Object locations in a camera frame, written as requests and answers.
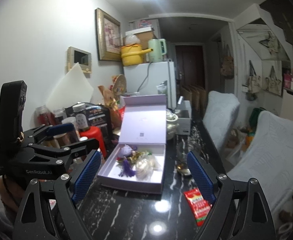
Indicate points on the glass mug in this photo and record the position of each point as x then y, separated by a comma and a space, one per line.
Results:
181, 165

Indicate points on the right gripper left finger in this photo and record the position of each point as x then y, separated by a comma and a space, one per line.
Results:
72, 188

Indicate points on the gold framed picture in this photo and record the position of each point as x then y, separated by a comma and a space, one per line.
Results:
109, 36

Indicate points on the cereal snack packet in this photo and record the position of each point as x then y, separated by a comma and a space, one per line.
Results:
139, 154

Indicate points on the white teapot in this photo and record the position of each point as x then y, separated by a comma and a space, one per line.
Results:
171, 124

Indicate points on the green electric kettle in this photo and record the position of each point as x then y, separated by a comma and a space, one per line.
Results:
158, 50

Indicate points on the orange snack bag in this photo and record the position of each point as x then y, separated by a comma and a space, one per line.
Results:
111, 104

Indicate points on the white mini fridge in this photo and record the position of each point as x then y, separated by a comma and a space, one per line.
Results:
144, 79

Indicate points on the left hand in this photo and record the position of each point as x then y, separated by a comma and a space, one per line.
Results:
11, 194

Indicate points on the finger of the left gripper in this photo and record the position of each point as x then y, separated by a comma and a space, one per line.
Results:
60, 129

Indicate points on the white foam board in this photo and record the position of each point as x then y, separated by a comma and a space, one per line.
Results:
73, 88

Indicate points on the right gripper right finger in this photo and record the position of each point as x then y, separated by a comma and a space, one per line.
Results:
217, 190

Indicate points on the wall intercom panel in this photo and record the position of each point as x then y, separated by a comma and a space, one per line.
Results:
83, 58

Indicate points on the woven straw fan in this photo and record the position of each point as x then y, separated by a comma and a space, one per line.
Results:
119, 86

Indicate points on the yellow pot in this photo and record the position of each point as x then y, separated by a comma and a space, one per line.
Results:
133, 54

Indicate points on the red snack packet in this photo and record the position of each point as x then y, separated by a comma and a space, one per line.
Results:
199, 206

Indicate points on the lavender gift box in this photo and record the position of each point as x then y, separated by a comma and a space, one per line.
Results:
143, 128

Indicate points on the clear bag white snack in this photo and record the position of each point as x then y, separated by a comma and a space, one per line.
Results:
145, 166

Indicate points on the black snack box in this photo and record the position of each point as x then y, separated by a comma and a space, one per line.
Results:
98, 116

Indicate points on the far light blue cushion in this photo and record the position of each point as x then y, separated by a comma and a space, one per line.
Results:
220, 116

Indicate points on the white tissue box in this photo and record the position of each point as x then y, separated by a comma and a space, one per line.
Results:
183, 111

